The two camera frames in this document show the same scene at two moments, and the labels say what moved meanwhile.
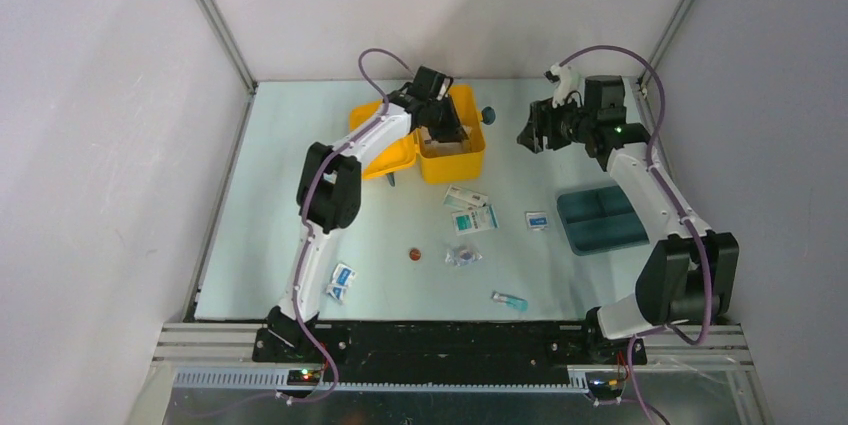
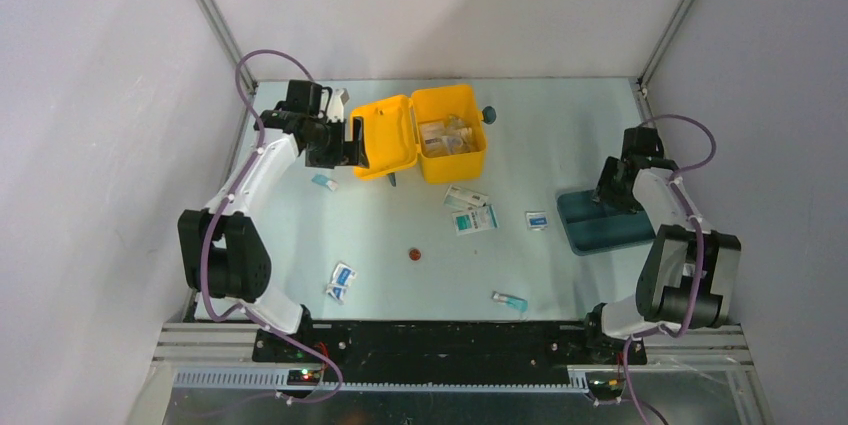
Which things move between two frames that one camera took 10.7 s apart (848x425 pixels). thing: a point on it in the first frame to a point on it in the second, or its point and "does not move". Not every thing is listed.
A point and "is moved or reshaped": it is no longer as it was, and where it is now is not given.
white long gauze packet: (463, 197) does not move
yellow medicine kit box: (459, 161) does not move
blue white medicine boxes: (475, 220) does not move
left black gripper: (452, 130) to (345, 153)
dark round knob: (488, 115) does not move
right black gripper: (541, 122) to (604, 191)
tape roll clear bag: (462, 255) is moved or reshaped
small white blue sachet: (537, 221) does not move
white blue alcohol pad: (343, 275) does not move
